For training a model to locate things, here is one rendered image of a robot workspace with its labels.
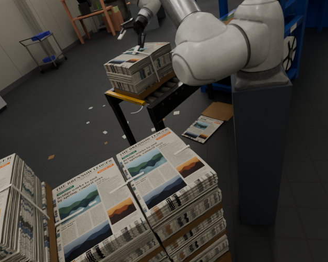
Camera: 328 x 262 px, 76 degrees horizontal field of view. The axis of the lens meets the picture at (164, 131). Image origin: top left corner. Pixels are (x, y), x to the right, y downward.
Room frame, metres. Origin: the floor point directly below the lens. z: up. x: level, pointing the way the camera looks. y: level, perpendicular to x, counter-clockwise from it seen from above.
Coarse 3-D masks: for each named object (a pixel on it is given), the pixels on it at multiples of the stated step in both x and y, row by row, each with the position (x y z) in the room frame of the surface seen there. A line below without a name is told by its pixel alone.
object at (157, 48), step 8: (144, 48) 1.48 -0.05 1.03; (152, 48) 1.41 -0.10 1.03; (160, 48) 1.38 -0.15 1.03; (168, 48) 1.42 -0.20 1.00; (160, 56) 1.37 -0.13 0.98; (168, 56) 1.40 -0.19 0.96; (160, 64) 1.36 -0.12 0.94; (168, 64) 1.39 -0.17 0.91; (160, 72) 1.34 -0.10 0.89; (168, 72) 1.39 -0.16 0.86
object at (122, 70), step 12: (120, 60) 1.40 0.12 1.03; (132, 60) 1.31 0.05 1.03; (144, 60) 1.30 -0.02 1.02; (108, 72) 1.42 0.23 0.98; (120, 72) 1.30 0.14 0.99; (132, 72) 1.23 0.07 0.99; (144, 72) 1.27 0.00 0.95; (120, 84) 1.34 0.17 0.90; (132, 84) 1.23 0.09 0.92; (144, 84) 1.25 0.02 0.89
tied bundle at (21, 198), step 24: (0, 168) 0.58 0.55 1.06; (24, 168) 0.62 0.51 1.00; (0, 192) 0.47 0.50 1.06; (24, 192) 0.51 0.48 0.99; (0, 216) 0.37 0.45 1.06; (24, 216) 0.41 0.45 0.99; (48, 216) 0.48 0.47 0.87; (0, 240) 0.30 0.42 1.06; (24, 240) 0.34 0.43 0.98; (48, 240) 0.39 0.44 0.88
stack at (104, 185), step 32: (128, 160) 0.68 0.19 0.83; (160, 160) 0.62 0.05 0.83; (192, 160) 0.56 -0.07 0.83; (64, 192) 0.62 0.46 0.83; (96, 192) 0.56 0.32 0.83; (128, 192) 0.51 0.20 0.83; (160, 192) 0.46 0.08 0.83; (192, 192) 0.44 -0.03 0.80; (64, 224) 0.47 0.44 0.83; (96, 224) 0.43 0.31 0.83; (128, 224) 0.39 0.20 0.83; (160, 224) 0.40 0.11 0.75; (224, 224) 0.47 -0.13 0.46; (64, 256) 0.35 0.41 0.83; (96, 256) 0.33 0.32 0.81; (128, 256) 0.35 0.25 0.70; (160, 256) 0.38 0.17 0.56
